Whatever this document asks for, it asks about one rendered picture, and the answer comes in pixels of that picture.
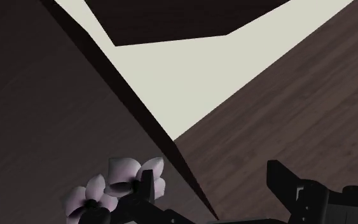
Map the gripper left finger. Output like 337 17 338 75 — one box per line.
86 169 196 224

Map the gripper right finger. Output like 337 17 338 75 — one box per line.
266 159 358 224

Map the pale pink flower bunch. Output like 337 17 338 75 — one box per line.
64 156 167 224

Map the dark wooden table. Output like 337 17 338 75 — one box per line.
0 0 220 224

